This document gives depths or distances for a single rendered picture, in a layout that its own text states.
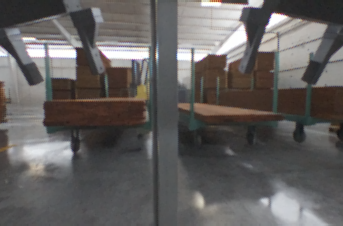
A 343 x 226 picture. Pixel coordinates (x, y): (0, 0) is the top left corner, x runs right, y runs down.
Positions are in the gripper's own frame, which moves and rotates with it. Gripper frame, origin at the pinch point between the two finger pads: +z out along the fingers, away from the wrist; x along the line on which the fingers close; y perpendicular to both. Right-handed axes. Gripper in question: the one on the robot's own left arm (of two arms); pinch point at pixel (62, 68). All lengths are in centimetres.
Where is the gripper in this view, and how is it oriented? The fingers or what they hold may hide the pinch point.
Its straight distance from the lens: 40.7
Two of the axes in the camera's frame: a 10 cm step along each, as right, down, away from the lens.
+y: 0.8, -4.8, 8.8
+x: -9.8, 1.2, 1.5
